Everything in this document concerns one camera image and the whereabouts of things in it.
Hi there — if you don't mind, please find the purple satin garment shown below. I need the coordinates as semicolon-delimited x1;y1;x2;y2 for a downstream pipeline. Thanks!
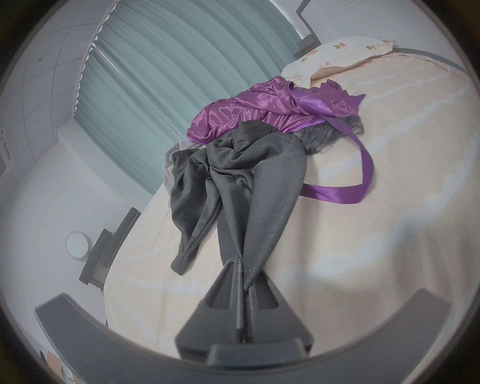
187;76;373;205

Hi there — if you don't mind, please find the grey garment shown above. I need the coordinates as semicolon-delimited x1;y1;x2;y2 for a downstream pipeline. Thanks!
162;140;196;196

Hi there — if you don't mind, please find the bed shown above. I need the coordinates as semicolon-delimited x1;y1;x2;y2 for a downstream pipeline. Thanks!
103;0;480;358

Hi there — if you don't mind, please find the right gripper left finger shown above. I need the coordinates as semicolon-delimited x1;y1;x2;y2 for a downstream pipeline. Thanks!
175;258;245;355

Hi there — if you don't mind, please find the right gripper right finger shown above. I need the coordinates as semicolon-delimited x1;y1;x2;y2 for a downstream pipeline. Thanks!
245;269;314;355

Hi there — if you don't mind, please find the white ceiling air vent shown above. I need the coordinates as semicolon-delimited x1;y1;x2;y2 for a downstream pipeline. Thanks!
0;129;16;177

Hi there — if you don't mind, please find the white printed pillow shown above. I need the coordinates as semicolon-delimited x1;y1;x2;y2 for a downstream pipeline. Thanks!
280;36;395;88

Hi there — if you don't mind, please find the grey bedside table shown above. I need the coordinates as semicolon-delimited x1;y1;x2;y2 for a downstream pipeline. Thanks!
295;35;320;57

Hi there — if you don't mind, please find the black lace garment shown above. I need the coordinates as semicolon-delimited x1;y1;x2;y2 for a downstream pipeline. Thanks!
296;114;365;155

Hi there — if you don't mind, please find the round white lamp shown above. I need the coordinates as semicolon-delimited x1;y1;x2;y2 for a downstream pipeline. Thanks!
65;231;91;260

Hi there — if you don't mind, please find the black T-shirt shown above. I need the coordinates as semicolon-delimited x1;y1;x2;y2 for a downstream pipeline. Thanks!
170;120;309;290

